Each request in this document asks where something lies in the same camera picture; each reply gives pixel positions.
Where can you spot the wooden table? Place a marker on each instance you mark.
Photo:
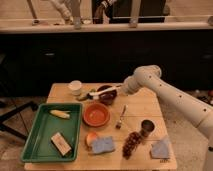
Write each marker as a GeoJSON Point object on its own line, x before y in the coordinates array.
{"type": "Point", "coordinates": [140, 106]}

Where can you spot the blue folded cloth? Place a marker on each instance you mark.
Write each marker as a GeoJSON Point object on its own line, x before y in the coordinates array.
{"type": "Point", "coordinates": [160, 149]}

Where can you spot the dark metal cup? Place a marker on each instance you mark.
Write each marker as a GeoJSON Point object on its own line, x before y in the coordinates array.
{"type": "Point", "coordinates": [147, 126]}

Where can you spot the orange peach fruit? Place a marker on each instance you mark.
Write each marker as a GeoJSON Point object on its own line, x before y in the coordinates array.
{"type": "Point", "coordinates": [90, 138]}

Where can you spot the person in dark clothes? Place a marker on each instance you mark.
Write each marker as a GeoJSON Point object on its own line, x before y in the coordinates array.
{"type": "Point", "coordinates": [130, 11]}

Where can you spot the blue sponge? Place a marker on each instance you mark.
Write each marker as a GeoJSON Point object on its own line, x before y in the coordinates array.
{"type": "Point", "coordinates": [103, 145]}

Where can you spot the orange clay bowl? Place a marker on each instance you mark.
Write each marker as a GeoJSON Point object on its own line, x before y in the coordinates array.
{"type": "Point", "coordinates": [96, 115]}

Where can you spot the white paper cup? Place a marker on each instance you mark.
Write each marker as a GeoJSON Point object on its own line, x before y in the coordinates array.
{"type": "Point", "coordinates": [75, 87]}

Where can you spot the wooden block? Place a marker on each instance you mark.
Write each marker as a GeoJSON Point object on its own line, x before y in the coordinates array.
{"type": "Point", "coordinates": [61, 144]}

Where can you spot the green chili pepper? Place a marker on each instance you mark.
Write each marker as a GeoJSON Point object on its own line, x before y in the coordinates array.
{"type": "Point", "coordinates": [85, 96]}

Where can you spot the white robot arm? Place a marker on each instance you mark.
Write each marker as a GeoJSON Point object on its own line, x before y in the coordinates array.
{"type": "Point", "coordinates": [198, 113]}

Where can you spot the metal fork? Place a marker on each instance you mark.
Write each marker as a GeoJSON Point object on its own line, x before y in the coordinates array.
{"type": "Point", "coordinates": [119, 123]}

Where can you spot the dark brown bowl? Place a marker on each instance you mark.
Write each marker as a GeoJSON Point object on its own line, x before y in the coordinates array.
{"type": "Point", "coordinates": [108, 97]}

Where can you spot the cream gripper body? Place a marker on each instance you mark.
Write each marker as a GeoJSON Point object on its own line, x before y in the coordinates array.
{"type": "Point", "coordinates": [121, 89]}

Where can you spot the green plastic tray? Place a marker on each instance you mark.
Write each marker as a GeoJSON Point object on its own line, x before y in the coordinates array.
{"type": "Point", "coordinates": [38, 147]}

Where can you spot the dark red grape bunch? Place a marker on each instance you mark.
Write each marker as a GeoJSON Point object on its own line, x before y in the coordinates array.
{"type": "Point", "coordinates": [131, 143]}

